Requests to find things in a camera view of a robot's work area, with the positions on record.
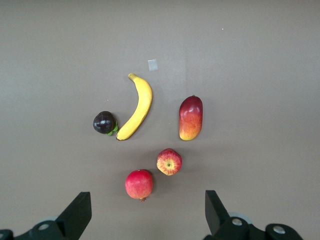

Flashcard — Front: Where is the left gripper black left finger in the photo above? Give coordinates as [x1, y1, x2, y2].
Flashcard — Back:
[14, 191, 92, 240]

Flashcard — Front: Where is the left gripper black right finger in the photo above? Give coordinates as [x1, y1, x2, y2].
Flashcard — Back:
[203, 189, 261, 240]

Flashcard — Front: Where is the red yellow apple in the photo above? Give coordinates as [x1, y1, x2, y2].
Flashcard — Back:
[156, 147, 183, 177]

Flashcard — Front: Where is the yellow banana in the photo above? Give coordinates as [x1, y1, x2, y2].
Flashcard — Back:
[115, 72, 154, 142]

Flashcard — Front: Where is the red pomegranate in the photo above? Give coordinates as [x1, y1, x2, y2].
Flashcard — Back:
[124, 169, 154, 203]

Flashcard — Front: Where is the dark purple eggplant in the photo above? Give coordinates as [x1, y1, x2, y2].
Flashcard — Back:
[92, 110, 120, 137]

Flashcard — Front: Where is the red yellow mango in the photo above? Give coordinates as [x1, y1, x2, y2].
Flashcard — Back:
[178, 94, 204, 142]

